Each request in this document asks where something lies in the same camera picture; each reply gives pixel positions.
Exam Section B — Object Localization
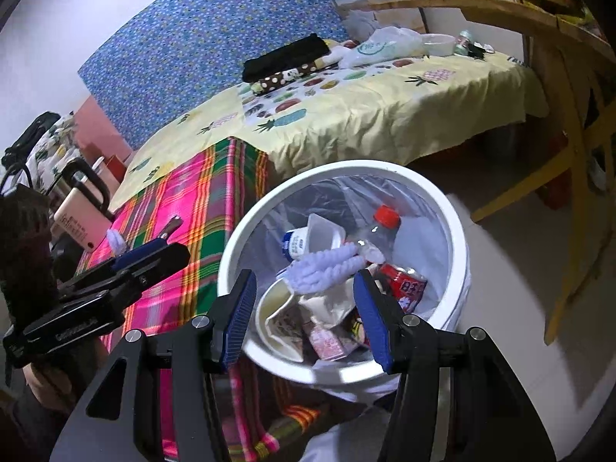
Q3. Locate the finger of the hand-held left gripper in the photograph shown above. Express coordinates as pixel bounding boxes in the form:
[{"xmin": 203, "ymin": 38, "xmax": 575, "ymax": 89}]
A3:
[
  {"xmin": 58, "ymin": 242, "xmax": 192, "ymax": 311},
  {"xmin": 110, "ymin": 237, "xmax": 167, "ymax": 270}
]

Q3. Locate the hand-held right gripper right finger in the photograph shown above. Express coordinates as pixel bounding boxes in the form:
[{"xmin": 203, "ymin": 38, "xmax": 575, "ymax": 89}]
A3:
[{"xmin": 353, "ymin": 269, "xmax": 559, "ymax": 462}]

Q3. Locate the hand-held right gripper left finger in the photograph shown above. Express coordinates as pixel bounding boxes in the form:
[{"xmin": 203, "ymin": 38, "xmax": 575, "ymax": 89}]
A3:
[{"xmin": 48, "ymin": 269, "xmax": 258, "ymax": 462}]

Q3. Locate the red drink can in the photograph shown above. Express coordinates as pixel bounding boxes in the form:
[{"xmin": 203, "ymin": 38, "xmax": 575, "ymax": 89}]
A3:
[{"xmin": 375, "ymin": 264, "xmax": 429, "ymax": 315}]

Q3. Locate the white paper bag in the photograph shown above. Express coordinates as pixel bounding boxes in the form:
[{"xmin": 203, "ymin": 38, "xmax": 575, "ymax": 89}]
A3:
[{"xmin": 267, "ymin": 289, "xmax": 360, "ymax": 342}]

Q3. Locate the printed snack wrapper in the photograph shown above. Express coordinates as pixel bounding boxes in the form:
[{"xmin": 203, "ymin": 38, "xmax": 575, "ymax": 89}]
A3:
[{"xmin": 267, "ymin": 305, "xmax": 310, "ymax": 355}]

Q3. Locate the pink drink carton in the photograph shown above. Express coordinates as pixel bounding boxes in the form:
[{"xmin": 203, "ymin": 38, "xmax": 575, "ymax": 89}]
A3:
[{"xmin": 303, "ymin": 325, "xmax": 367, "ymax": 363}]

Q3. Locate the blue white cup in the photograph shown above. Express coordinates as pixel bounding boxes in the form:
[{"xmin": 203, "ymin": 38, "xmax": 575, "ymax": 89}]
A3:
[{"xmin": 281, "ymin": 213, "xmax": 348, "ymax": 263}]

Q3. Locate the white trash bin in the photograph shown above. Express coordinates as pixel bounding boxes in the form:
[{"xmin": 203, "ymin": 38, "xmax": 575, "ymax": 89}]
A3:
[{"xmin": 216, "ymin": 160, "xmax": 471, "ymax": 387}]

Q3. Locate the person's left hand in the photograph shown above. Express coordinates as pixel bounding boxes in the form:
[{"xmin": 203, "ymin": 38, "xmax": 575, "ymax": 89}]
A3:
[{"xmin": 23, "ymin": 341, "xmax": 105, "ymax": 409}]

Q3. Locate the pink steel electric kettle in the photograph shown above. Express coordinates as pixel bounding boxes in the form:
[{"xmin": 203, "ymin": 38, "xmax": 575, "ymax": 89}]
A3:
[{"xmin": 48, "ymin": 156, "xmax": 117, "ymax": 254}]

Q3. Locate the pink green plaid cloth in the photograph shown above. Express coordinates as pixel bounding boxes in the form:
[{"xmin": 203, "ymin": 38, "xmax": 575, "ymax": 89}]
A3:
[{"xmin": 77, "ymin": 137, "xmax": 333, "ymax": 461}]

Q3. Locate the clear plastic bin liner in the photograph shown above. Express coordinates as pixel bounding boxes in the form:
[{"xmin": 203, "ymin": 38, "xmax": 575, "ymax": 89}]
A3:
[{"xmin": 241, "ymin": 176, "xmax": 464, "ymax": 405}]

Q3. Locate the clear bottle red cap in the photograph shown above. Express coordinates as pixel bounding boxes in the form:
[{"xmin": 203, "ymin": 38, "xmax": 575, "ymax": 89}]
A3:
[{"xmin": 353, "ymin": 204, "xmax": 403, "ymax": 263}]

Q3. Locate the pineapple print bedding pile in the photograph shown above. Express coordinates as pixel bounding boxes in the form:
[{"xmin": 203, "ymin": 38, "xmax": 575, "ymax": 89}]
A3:
[{"xmin": 26, "ymin": 113, "xmax": 80, "ymax": 180}]

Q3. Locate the yellow pineapple bed sheet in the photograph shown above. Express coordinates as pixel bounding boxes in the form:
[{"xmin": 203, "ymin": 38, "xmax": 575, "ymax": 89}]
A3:
[{"xmin": 108, "ymin": 50, "xmax": 550, "ymax": 213}]

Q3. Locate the blue floral mattress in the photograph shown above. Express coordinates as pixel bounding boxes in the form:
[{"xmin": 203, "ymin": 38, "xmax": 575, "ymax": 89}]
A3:
[{"xmin": 77, "ymin": 0, "xmax": 358, "ymax": 151}]

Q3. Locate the brown polka dot cloth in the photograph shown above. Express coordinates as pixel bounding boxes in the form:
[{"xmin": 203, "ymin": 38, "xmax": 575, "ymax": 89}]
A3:
[{"xmin": 250, "ymin": 55, "xmax": 338, "ymax": 98}]

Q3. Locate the white fruit print cloth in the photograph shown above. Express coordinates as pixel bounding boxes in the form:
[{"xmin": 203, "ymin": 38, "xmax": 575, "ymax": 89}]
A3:
[{"xmin": 238, "ymin": 55, "xmax": 420, "ymax": 122}]

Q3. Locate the black folded cloth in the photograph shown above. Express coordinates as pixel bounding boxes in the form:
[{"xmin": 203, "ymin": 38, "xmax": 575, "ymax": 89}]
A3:
[{"xmin": 242, "ymin": 33, "xmax": 330, "ymax": 84}]

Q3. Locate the white plastic bag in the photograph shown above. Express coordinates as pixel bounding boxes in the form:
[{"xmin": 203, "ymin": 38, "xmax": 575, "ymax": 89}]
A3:
[{"xmin": 339, "ymin": 26, "xmax": 427, "ymax": 69}]

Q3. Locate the white bowl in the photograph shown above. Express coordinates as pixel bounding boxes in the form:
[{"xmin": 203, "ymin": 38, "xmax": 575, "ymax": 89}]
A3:
[{"xmin": 422, "ymin": 33, "xmax": 457, "ymax": 57}]

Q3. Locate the wooden chair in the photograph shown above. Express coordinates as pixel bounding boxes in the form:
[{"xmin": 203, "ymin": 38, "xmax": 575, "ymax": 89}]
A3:
[{"xmin": 370, "ymin": 0, "xmax": 616, "ymax": 347}]

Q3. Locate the black cable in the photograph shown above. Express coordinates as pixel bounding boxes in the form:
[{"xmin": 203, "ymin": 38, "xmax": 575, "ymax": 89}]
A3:
[{"xmin": 0, "ymin": 162, "xmax": 35, "ymax": 199}]

